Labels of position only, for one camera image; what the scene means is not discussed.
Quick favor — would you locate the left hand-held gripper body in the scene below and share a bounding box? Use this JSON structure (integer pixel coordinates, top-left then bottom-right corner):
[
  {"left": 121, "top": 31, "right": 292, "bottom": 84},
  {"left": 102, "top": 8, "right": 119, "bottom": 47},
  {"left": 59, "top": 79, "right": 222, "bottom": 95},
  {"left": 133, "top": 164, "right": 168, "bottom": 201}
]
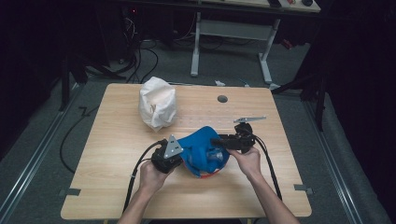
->
[{"left": 151, "top": 133, "right": 185, "bottom": 175}]

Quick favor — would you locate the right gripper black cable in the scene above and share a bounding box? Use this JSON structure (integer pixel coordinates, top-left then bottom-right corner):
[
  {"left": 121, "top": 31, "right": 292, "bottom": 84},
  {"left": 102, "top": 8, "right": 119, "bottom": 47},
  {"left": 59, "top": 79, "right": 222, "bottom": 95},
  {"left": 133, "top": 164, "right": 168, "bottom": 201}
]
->
[{"left": 252, "top": 133, "right": 283, "bottom": 201}]

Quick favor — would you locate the person's right hand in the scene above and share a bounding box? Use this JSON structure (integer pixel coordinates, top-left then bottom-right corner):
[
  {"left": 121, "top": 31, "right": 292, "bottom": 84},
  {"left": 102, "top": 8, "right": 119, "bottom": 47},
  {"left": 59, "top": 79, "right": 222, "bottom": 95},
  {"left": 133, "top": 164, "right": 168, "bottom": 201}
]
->
[{"left": 226, "top": 146, "right": 263, "bottom": 180}]

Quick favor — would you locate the white bucket hat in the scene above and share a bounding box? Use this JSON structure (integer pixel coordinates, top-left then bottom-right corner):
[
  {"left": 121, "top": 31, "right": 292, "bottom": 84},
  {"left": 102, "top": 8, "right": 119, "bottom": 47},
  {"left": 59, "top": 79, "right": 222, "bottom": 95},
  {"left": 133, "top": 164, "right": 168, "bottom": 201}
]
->
[{"left": 137, "top": 76, "right": 177, "bottom": 132}]

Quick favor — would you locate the grey tape piece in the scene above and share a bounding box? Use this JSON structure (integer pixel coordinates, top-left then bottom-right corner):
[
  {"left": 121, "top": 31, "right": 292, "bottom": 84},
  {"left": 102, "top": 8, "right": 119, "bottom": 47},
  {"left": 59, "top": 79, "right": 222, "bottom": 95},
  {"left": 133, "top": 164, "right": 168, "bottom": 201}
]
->
[
  {"left": 59, "top": 188, "right": 81, "bottom": 197},
  {"left": 293, "top": 183, "right": 315, "bottom": 196}
]

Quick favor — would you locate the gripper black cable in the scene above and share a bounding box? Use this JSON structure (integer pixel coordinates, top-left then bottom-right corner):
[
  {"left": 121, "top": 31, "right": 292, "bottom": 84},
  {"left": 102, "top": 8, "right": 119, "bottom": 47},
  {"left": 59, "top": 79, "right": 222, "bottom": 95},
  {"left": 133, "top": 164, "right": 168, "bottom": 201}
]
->
[
  {"left": 122, "top": 139, "right": 167, "bottom": 213},
  {"left": 252, "top": 133, "right": 283, "bottom": 201}
]

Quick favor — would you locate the metal floor rail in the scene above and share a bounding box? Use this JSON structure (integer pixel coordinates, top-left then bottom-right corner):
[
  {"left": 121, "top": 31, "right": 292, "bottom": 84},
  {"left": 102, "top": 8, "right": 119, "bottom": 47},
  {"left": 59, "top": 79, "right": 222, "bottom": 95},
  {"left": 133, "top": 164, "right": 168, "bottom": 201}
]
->
[
  {"left": 0, "top": 83, "right": 83, "bottom": 220},
  {"left": 302, "top": 100, "right": 364, "bottom": 224}
]

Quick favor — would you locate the wooden background desktop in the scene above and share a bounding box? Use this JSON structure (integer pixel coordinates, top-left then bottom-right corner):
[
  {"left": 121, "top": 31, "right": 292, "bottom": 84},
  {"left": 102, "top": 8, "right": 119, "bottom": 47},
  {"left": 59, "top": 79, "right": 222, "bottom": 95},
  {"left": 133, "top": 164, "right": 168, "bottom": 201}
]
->
[{"left": 199, "top": 0, "right": 322, "bottom": 14}]

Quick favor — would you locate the bundle of black cables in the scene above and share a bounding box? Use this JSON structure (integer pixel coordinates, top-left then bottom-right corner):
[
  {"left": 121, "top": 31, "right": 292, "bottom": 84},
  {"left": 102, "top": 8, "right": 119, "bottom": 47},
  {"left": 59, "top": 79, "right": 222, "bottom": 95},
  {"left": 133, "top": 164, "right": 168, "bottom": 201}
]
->
[{"left": 120, "top": 15, "right": 160, "bottom": 85}]

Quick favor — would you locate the black metal stand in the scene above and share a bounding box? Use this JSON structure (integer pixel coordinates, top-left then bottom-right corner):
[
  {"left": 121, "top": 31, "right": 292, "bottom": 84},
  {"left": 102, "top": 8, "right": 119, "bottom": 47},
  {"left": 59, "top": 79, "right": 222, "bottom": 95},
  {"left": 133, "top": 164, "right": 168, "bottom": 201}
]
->
[
  {"left": 58, "top": 55, "right": 90, "bottom": 113},
  {"left": 270, "top": 69, "right": 329, "bottom": 133}
]

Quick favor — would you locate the white metal desk frame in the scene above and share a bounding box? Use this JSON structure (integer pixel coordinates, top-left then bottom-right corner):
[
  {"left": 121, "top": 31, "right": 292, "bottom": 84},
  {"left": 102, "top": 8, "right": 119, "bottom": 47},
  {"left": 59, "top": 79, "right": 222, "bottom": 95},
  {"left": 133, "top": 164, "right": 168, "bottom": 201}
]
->
[{"left": 190, "top": 11, "right": 282, "bottom": 86}]

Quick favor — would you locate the blue baseball cap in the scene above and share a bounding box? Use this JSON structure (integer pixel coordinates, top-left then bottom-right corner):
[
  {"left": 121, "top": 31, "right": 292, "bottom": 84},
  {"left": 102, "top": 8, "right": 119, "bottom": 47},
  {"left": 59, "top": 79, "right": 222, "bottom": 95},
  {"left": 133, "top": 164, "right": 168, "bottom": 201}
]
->
[{"left": 179, "top": 125, "right": 232, "bottom": 179}]

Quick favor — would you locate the black floor cable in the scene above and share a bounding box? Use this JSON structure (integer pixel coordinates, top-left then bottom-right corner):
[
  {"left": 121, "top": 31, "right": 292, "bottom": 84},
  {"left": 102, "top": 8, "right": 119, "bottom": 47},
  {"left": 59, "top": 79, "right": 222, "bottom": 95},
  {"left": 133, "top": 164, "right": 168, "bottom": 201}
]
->
[{"left": 59, "top": 105, "right": 101, "bottom": 175}]

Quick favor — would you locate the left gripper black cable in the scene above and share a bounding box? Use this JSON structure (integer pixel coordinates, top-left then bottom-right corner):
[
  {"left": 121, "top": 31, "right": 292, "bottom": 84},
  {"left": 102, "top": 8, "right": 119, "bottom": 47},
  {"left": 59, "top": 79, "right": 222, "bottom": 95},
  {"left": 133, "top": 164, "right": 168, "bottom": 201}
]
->
[{"left": 122, "top": 139, "right": 167, "bottom": 213}]

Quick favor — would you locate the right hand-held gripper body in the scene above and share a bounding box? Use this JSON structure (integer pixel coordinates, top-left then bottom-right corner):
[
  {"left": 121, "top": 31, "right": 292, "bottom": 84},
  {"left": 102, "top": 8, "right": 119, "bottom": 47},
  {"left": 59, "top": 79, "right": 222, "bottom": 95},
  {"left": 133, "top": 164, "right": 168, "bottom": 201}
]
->
[{"left": 232, "top": 116, "right": 267, "bottom": 154}]

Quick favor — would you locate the person's left hand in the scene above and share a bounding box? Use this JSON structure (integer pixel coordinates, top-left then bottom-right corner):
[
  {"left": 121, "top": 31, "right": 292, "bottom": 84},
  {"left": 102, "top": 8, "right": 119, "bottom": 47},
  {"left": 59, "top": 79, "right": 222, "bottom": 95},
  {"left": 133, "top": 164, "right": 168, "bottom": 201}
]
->
[{"left": 138, "top": 160, "right": 176, "bottom": 195}]

